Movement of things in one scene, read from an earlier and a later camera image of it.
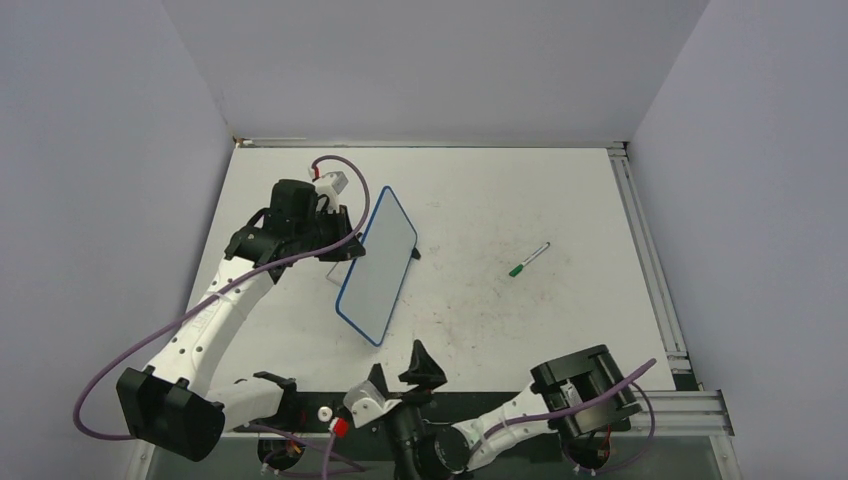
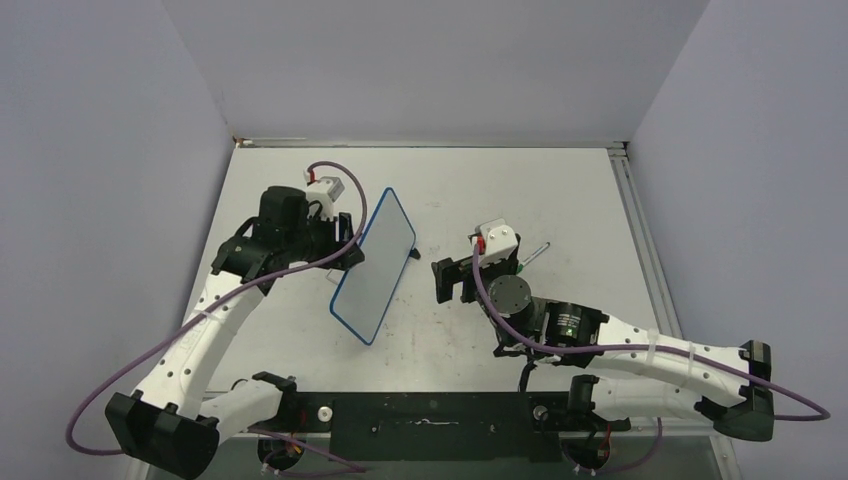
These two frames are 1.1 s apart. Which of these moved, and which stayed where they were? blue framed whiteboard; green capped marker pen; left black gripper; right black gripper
Moved: right black gripper
Stayed: blue framed whiteboard; left black gripper; green capped marker pen
